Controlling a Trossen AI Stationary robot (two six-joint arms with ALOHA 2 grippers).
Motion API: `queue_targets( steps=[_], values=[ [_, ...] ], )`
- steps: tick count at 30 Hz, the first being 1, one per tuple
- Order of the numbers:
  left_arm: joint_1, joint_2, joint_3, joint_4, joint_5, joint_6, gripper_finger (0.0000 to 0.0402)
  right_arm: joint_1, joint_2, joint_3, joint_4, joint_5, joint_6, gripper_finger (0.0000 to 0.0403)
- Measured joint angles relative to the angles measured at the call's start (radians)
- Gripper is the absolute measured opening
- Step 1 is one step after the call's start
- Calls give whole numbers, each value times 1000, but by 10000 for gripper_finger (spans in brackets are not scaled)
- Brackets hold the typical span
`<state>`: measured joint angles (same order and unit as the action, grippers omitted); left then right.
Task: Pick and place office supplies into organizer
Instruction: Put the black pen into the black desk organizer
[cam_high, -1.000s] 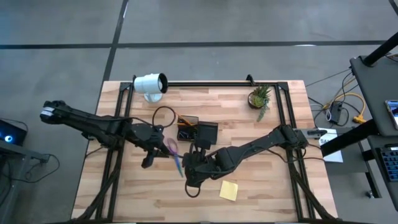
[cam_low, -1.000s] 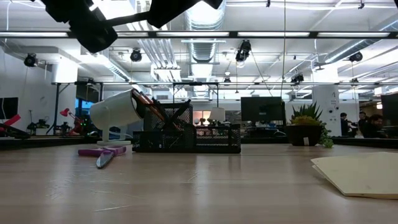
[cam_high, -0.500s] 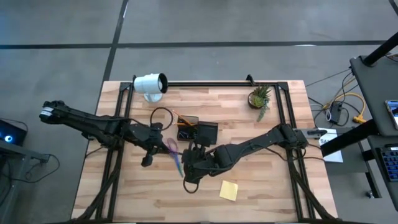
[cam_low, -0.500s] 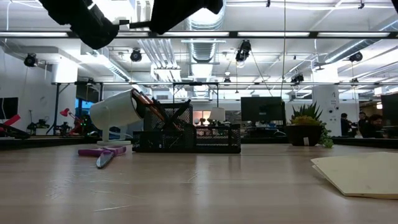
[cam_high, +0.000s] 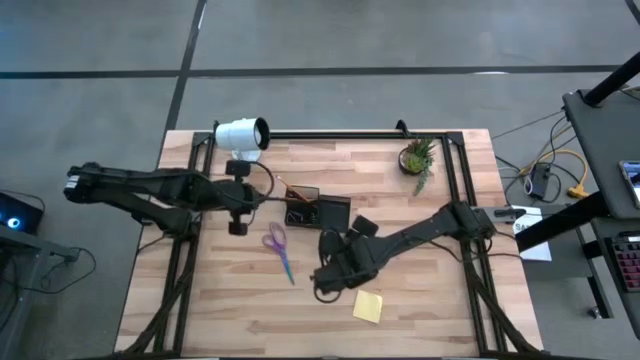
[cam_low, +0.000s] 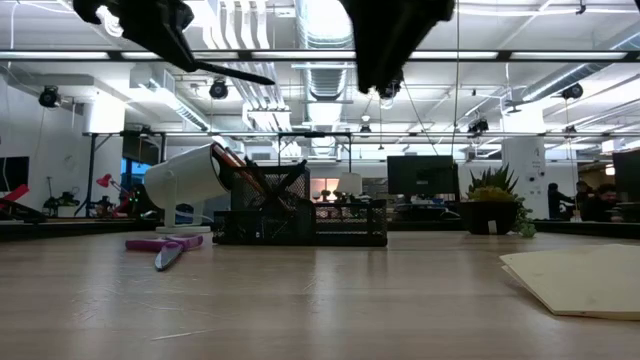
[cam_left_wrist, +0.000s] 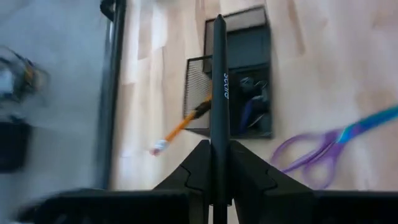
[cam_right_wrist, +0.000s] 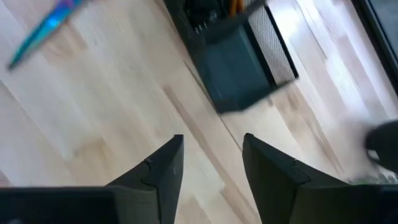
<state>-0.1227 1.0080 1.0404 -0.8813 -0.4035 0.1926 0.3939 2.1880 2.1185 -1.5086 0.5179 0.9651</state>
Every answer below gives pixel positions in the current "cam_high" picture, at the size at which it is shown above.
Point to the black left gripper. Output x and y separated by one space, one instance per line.
237 195

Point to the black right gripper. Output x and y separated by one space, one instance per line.
347 260

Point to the black binder clip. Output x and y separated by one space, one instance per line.
295 218

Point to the yellow sticky note pad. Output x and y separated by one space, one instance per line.
368 306

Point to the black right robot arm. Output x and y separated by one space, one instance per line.
425 230

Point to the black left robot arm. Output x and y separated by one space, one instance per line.
150 182

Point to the black mesh desk organizer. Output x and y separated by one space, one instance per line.
332 212

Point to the potted succulent plant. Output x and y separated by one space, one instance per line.
415 160

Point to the white paper sign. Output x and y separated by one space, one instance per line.
535 250

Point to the black power adapter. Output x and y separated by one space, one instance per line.
540 181

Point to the grey equipment stand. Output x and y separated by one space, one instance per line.
30 242

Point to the black box with blue light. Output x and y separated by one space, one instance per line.
17 215

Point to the black side desk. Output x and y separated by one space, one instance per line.
600 150

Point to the backlit keyboard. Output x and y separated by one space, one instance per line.
629 265

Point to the black diagonal pole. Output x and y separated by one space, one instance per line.
612 80

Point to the black aluminium table frame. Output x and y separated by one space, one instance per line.
350 135

